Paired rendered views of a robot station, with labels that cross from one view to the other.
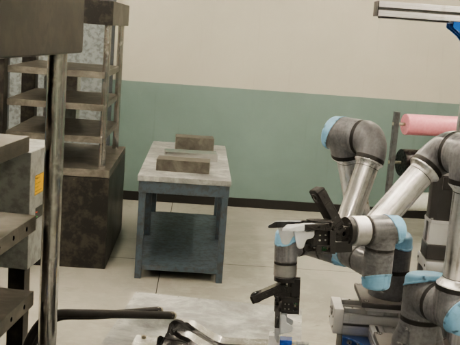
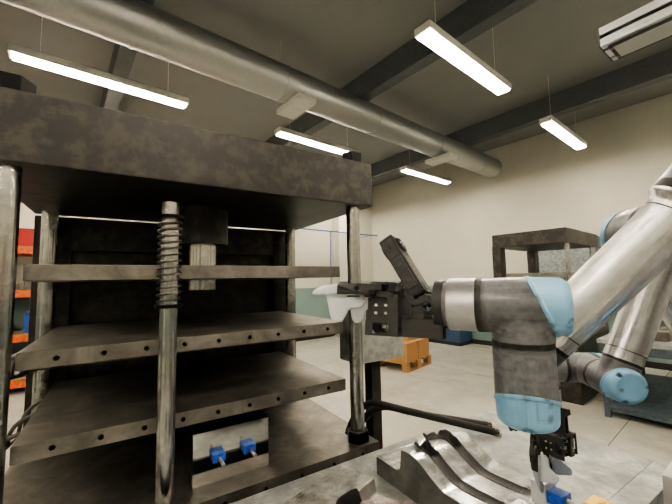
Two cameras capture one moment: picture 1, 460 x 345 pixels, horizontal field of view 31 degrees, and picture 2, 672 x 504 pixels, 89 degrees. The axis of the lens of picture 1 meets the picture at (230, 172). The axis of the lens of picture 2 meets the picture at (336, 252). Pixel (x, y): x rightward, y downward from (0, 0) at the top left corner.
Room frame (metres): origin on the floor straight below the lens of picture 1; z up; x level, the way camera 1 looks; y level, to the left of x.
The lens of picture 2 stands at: (1.58, -0.62, 1.47)
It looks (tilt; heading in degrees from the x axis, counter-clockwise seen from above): 5 degrees up; 53
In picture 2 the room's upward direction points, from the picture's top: 1 degrees counter-clockwise
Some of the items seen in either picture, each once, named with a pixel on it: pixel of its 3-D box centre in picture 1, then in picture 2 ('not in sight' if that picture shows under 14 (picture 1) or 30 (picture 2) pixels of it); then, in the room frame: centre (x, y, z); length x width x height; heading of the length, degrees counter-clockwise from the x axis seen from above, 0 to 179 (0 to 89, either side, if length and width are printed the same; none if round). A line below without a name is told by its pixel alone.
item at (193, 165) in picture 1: (185, 197); (659, 362); (6.98, 0.37, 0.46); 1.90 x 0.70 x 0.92; 2
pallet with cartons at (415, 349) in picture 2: not in sight; (388, 341); (6.03, 3.79, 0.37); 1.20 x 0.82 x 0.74; 100
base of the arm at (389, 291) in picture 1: (391, 280); not in sight; (2.78, -0.59, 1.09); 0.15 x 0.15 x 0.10
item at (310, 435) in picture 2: not in sight; (199, 451); (2.01, 0.96, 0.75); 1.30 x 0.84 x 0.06; 175
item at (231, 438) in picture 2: not in sight; (216, 426); (2.06, 0.88, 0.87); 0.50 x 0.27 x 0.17; 85
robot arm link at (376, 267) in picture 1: (374, 265); (524, 378); (2.07, -0.39, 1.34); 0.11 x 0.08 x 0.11; 25
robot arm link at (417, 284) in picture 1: (424, 294); not in sight; (2.28, -0.59, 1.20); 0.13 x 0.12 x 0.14; 25
